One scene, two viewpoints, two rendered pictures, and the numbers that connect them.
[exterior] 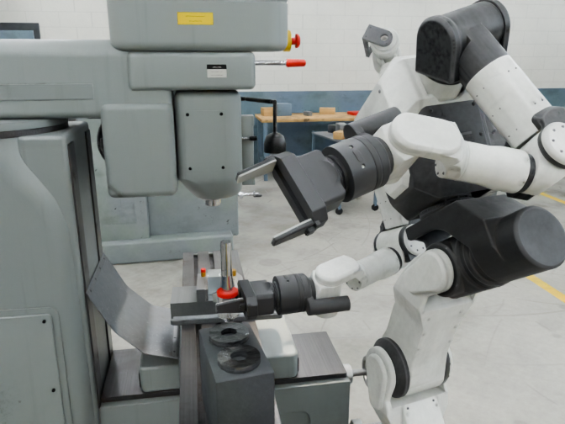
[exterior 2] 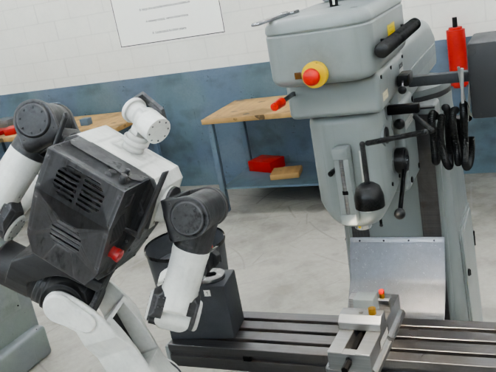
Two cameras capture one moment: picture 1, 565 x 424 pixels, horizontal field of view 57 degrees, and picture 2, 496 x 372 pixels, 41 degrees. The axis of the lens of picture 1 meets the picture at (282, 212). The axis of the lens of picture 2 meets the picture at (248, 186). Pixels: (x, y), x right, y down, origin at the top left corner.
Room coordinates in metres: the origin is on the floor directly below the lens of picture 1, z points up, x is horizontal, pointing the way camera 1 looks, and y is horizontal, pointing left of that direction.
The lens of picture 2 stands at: (2.32, -1.38, 2.00)
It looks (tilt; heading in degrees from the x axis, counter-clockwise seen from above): 17 degrees down; 126
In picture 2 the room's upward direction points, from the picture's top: 11 degrees counter-clockwise
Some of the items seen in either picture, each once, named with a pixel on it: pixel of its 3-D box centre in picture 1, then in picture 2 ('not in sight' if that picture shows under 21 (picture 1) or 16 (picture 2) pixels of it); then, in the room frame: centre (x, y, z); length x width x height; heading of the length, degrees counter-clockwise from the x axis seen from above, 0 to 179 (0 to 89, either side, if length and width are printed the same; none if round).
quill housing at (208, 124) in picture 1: (208, 142); (356, 162); (1.55, 0.22, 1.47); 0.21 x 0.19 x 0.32; 10
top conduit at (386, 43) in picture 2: not in sight; (398, 35); (1.69, 0.27, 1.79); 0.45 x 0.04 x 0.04; 100
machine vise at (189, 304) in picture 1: (226, 295); (365, 325); (1.53, 0.18, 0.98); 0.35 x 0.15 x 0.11; 98
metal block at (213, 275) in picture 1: (216, 281); (366, 305); (1.52, 0.21, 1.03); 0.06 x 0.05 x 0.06; 8
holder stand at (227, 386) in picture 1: (234, 383); (202, 302); (0.99, 0.10, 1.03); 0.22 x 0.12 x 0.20; 17
